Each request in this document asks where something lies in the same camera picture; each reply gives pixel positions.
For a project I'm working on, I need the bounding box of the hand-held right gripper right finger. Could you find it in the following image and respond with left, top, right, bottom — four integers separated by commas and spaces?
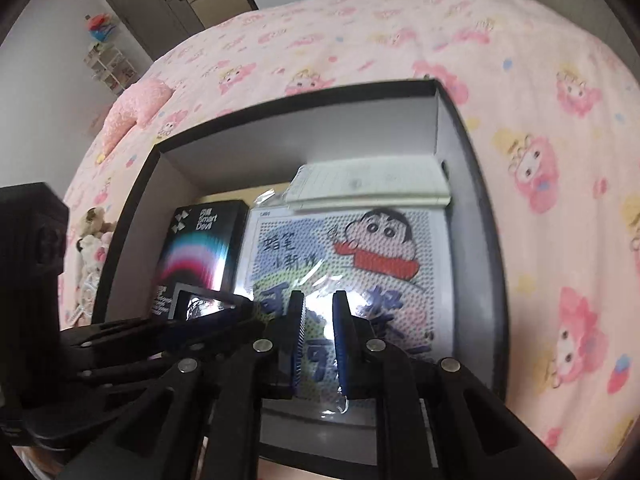
332, 290, 576, 480

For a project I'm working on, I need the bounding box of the pink cartoon printed blanket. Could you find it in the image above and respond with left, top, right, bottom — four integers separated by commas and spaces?
15, 0, 640, 480

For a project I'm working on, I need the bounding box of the brown teddy bear plush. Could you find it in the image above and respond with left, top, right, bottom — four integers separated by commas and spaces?
82, 206, 118, 235

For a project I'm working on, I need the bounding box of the black container box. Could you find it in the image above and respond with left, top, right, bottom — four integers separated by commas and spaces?
91, 79, 511, 466

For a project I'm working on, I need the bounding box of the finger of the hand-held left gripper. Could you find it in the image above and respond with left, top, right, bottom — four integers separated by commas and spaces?
61, 304, 257, 350
75, 321, 267, 387

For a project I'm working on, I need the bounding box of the white shelf rack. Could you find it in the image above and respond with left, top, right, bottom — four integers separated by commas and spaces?
82, 12, 138, 96

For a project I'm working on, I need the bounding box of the white plush toy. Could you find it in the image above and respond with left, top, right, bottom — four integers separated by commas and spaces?
75, 232, 113, 266

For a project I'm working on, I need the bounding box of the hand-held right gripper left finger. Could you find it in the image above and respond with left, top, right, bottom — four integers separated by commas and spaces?
57, 290, 307, 480

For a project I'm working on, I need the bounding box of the cartoon bead picture pack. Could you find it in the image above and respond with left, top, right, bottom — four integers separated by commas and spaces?
235, 205, 453, 426

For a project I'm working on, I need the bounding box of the pink plush pillow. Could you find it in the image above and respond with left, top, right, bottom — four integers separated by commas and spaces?
97, 79, 173, 153

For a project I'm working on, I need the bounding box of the white spiral notebook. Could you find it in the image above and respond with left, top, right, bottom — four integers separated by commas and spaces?
285, 157, 452, 211

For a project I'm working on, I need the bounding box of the black rainbow print box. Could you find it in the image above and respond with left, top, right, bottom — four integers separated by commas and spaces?
150, 200, 250, 318

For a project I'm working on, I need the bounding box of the dark grey door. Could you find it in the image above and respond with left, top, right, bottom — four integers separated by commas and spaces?
92, 0, 206, 61

